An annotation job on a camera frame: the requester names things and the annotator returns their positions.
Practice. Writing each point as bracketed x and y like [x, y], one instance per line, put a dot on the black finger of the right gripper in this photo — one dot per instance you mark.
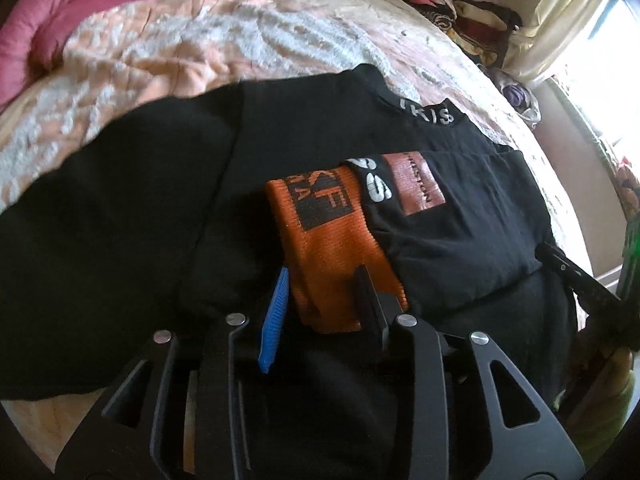
[614, 319]

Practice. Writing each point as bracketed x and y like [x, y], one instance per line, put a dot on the plastic bag with purple cloth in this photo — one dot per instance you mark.
[522, 100]

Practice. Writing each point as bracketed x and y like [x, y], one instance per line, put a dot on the pile of folded clothes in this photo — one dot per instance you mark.
[480, 28]

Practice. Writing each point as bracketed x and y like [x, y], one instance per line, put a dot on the black garment with orange cuffs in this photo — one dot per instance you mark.
[184, 211]

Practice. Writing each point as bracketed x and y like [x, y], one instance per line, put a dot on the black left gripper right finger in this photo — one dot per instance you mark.
[464, 410]

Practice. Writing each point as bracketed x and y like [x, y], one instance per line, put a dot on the cream curtain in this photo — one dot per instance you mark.
[545, 36]

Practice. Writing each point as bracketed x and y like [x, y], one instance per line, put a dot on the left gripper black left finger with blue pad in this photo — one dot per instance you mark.
[175, 415]

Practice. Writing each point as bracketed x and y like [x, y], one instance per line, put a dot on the pink duvet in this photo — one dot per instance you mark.
[34, 35]

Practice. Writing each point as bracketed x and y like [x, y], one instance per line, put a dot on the peach white floral bedspread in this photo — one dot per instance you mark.
[119, 58]

